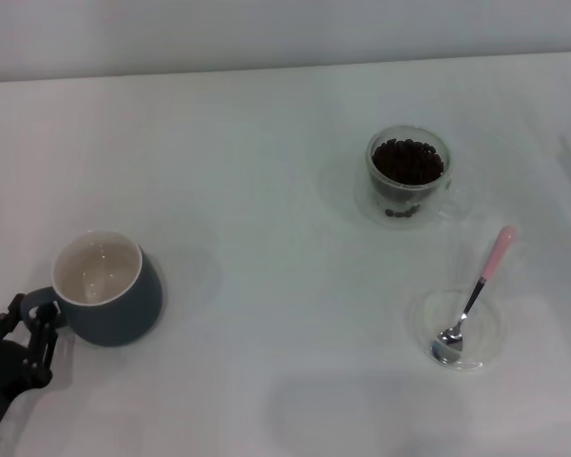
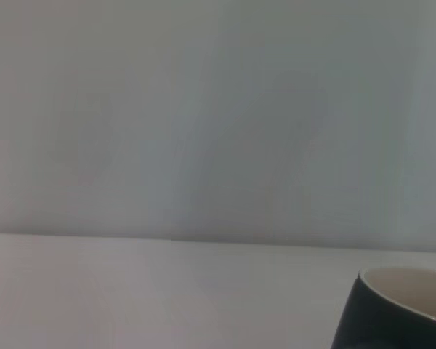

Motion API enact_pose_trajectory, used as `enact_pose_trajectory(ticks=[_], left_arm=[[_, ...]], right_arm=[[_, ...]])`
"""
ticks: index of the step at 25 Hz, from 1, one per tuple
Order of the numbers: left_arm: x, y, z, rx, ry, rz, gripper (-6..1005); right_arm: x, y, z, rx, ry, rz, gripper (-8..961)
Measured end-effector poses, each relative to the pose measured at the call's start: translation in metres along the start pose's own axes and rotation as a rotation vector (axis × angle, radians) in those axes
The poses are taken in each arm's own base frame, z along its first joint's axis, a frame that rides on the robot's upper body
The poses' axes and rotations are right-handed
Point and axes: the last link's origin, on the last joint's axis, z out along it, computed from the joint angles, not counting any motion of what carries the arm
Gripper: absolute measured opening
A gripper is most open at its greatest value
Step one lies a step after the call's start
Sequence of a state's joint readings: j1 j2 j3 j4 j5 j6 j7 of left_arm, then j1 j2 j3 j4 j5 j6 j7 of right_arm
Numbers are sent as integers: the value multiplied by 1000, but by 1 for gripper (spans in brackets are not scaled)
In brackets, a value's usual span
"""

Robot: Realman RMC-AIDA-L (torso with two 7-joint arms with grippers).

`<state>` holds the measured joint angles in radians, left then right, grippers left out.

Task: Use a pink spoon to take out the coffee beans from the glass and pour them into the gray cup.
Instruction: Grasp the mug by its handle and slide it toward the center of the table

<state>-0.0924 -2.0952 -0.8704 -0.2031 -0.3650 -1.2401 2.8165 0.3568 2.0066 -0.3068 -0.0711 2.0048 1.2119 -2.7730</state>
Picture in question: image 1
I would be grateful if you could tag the clear glass saucer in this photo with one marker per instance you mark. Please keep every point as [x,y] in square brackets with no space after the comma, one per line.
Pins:
[485,328]

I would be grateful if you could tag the dark teal ceramic mug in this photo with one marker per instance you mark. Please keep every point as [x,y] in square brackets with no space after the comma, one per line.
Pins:
[124,309]

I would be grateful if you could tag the clear double-wall glass cup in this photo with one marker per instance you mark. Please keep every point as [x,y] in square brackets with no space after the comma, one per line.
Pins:
[376,200]

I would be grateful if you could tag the coffee bean pile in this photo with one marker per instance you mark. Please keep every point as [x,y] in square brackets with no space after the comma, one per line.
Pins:
[407,162]

